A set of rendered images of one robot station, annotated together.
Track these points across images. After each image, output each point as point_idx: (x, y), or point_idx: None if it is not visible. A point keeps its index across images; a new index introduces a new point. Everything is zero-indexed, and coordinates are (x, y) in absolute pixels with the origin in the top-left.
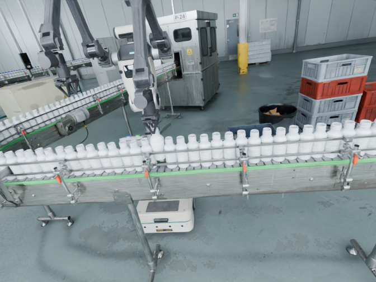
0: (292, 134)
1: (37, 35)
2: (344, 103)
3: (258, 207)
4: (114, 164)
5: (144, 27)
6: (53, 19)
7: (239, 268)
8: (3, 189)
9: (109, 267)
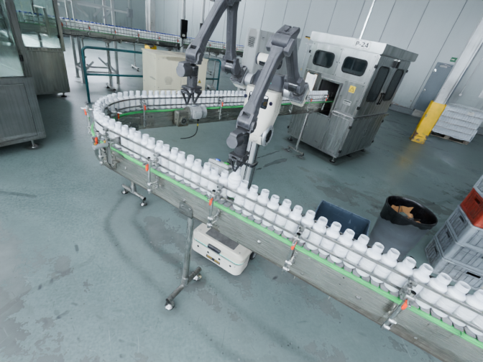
0: (359, 243)
1: (209, 1)
2: None
3: (317, 299)
4: (192, 178)
5: (269, 77)
6: (205, 36)
7: (256, 337)
8: (108, 153)
9: (152, 260)
